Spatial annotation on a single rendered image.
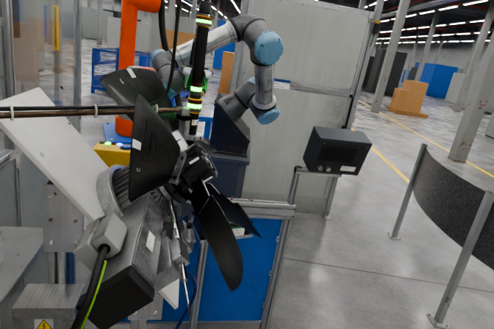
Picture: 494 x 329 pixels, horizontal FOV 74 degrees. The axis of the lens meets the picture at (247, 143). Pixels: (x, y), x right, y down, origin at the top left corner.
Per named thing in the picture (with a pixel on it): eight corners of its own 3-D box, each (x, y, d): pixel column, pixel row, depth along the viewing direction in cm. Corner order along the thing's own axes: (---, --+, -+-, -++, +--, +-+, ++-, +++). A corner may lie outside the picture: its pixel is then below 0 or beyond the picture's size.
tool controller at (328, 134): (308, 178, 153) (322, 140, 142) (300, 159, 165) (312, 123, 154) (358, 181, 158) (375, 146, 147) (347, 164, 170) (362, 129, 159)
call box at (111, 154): (90, 172, 134) (91, 148, 131) (97, 163, 144) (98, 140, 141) (131, 175, 138) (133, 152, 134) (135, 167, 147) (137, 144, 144)
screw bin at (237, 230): (199, 241, 127) (201, 226, 125) (189, 219, 142) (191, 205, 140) (250, 236, 136) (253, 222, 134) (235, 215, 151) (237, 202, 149)
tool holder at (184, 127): (182, 142, 98) (186, 110, 95) (170, 135, 103) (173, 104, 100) (206, 139, 105) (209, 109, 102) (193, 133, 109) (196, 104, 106)
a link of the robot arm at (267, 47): (267, 102, 175) (267, 13, 129) (281, 122, 168) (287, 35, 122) (247, 111, 173) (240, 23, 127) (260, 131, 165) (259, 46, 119)
